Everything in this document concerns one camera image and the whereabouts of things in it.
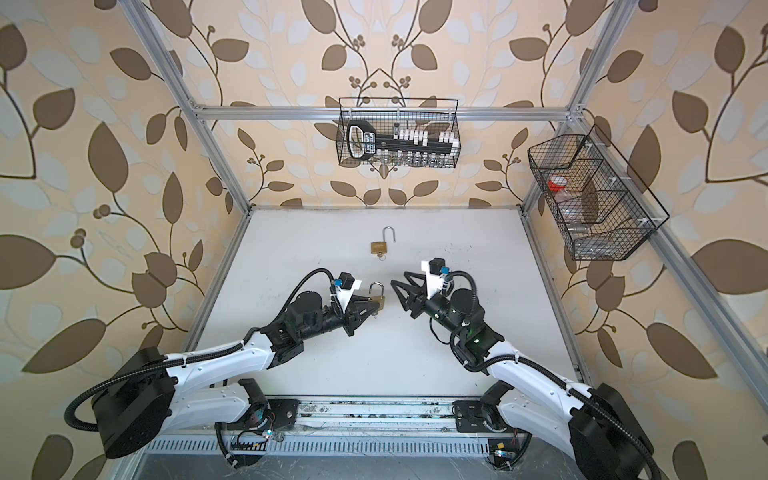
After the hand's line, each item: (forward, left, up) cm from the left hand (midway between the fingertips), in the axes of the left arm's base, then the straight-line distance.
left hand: (378, 302), depth 75 cm
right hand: (+3, -5, +5) cm, 8 cm away
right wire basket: (+19, -55, +16) cm, 61 cm away
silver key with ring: (+27, +2, -18) cm, 32 cm away
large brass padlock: (+31, +3, -18) cm, 36 cm away
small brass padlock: (+1, -1, -1) cm, 2 cm away
